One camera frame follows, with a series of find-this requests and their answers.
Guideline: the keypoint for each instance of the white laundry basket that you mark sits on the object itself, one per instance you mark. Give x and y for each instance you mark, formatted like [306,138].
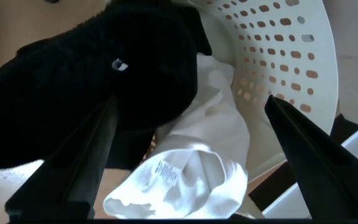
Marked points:
[325,62]

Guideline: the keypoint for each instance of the white garment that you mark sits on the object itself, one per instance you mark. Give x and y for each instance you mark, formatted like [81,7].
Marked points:
[204,174]

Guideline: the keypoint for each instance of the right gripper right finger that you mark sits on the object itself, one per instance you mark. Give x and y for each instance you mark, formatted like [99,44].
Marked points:
[315,174]

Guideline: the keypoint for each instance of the black shorts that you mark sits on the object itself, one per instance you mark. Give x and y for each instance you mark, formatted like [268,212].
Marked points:
[73,77]

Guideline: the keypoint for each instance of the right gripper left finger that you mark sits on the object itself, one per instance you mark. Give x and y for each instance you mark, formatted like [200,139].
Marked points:
[73,174]

